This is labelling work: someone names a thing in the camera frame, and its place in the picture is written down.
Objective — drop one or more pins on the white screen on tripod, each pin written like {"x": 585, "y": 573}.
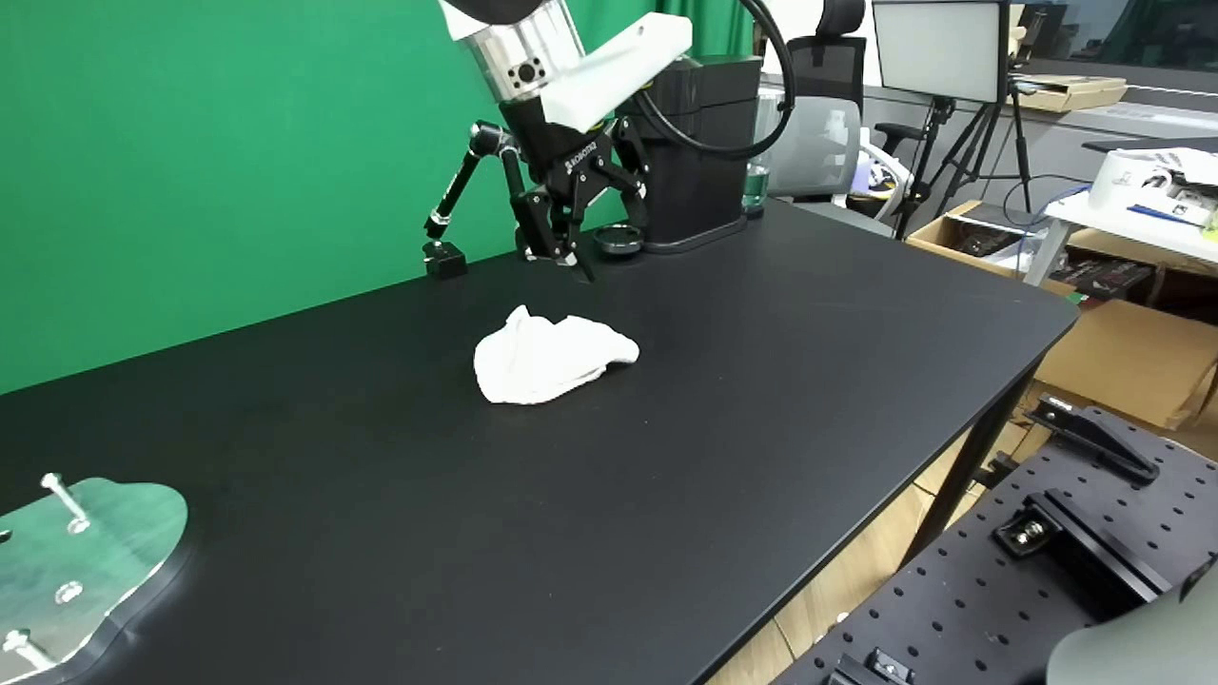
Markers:
{"x": 946, "y": 53}

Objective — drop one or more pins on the black bracket on breadboard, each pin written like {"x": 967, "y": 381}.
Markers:
{"x": 1080, "y": 547}

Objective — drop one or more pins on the large brown cardboard box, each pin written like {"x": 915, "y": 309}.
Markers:
{"x": 1128, "y": 364}

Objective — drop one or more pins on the grey office chair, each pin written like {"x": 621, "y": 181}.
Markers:
{"x": 811, "y": 145}

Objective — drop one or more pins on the white side table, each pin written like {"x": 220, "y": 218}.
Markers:
{"x": 1142, "y": 195}

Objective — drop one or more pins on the small black round cap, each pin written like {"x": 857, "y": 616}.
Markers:
{"x": 621, "y": 242}

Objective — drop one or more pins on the white towel with green print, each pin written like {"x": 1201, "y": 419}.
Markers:
{"x": 547, "y": 364}

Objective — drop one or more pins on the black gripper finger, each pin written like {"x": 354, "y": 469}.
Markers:
{"x": 630, "y": 164}
{"x": 556, "y": 223}

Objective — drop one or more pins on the green curtain backdrop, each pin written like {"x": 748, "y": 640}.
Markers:
{"x": 202, "y": 155}

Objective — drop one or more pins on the black office chair with headrest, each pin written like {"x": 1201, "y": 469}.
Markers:
{"x": 829, "y": 45}

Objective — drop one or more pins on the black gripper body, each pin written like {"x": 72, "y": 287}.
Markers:
{"x": 554, "y": 152}

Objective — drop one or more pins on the black perforated breadboard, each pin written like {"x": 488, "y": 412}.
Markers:
{"x": 1013, "y": 597}

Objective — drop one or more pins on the grey rounded chair back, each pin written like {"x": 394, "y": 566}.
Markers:
{"x": 1142, "y": 648}

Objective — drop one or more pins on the black box stand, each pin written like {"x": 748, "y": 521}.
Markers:
{"x": 700, "y": 138}

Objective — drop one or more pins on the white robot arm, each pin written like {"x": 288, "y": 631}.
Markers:
{"x": 508, "y": 45}

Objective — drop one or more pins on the open cardboard box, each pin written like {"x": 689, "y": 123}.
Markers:
{"x": 975, "y": 233}

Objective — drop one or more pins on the black metal bar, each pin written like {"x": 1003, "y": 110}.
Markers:
{"x": 1089, "y": 441}

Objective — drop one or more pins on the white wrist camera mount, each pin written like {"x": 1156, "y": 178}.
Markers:
{"x": 613, "y": 72}

